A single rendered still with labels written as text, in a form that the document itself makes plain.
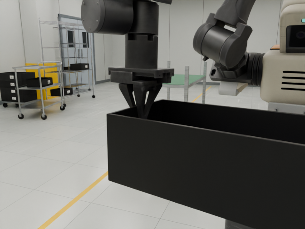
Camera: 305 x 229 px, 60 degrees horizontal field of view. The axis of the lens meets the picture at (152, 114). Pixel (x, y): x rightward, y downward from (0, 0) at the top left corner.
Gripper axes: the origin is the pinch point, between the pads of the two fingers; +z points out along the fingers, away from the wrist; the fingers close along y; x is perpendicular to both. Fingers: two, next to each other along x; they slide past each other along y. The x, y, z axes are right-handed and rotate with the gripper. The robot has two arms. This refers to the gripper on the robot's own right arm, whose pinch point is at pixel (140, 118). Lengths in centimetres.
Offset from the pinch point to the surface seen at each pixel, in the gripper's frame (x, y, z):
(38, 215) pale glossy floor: 69, -139, 110
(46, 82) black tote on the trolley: 282, -402, 44
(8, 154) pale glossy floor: 127, -276, 110
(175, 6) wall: 852, -429, -176
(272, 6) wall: 912, -118, -164
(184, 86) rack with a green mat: 157, -63, 13
